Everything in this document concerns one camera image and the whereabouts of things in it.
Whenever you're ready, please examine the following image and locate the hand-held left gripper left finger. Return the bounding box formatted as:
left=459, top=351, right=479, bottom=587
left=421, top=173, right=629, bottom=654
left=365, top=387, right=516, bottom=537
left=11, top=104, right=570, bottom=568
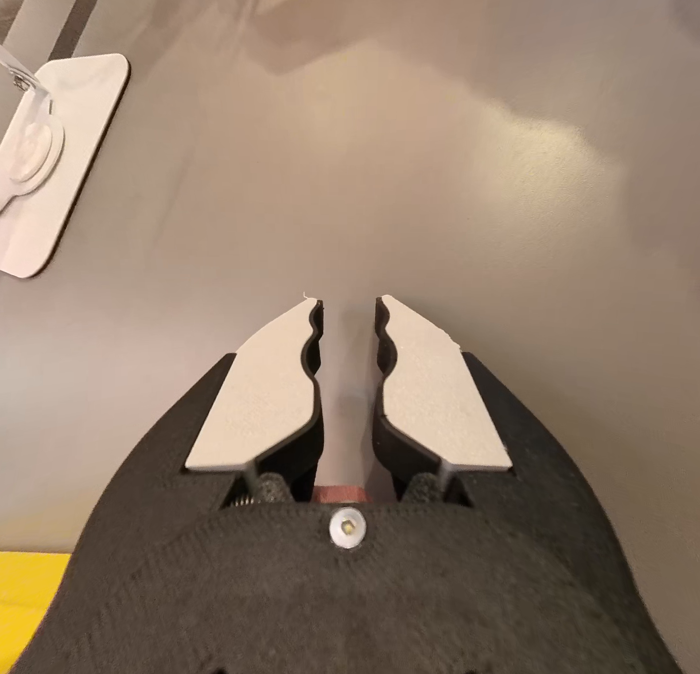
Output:
left=185, top=296, right=326, bottom=504

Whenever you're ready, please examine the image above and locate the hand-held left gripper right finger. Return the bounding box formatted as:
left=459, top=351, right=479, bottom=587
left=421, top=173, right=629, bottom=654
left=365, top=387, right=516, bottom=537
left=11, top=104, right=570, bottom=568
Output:
left=373, top=294, right=515, bottom=502

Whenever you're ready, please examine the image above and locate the yellow plastic storage bin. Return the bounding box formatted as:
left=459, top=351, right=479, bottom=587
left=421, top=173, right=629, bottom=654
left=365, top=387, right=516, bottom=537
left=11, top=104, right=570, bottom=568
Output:
left=0, top=551, right=73, bottom=674

